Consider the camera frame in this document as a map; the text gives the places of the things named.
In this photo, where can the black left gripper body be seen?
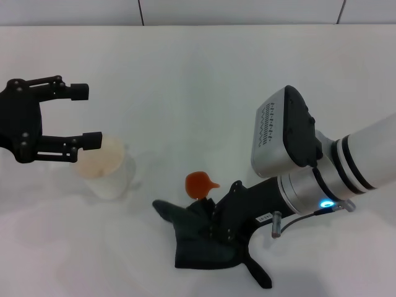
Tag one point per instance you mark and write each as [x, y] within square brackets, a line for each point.
[18, 123]

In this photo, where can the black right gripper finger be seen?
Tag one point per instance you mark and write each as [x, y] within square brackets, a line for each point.
[219, 234]
[207, 207]

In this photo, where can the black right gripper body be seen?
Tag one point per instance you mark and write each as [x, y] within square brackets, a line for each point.
[250, 204]

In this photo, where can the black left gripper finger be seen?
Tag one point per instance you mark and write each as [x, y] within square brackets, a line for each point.
[80, 92]
[92, 140]

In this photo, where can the dark blue rag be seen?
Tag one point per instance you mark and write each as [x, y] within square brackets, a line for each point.
[191, 247]

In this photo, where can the translucent white plastic cup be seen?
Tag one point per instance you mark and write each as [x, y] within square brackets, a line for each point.
[105, 176]

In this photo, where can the brown water stain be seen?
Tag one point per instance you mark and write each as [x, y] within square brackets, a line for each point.
[198, 182]

